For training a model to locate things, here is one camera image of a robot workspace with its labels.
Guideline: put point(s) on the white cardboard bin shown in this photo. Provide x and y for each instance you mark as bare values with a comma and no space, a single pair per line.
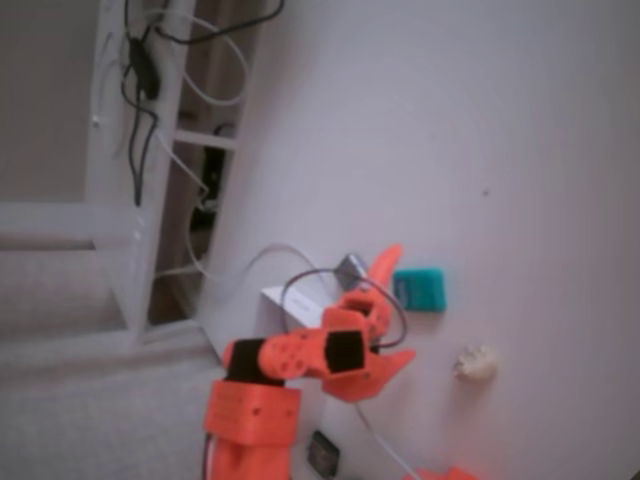
300,305

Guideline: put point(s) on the beige bear figurine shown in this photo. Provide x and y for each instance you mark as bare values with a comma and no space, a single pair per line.
475,362

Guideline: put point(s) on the small green cube box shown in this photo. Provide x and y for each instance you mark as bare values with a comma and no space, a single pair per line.
419,290

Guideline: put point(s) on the small black box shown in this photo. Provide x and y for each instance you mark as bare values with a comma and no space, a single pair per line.
322,452

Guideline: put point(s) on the white shelf frame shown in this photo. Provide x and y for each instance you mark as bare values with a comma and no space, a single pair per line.
110,165

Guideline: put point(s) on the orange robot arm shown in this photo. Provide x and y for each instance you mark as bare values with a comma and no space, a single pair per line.
250,410

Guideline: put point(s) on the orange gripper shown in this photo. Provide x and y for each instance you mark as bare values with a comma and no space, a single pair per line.
376,311

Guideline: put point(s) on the small gray box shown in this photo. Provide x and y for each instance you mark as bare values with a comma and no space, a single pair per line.
350,267

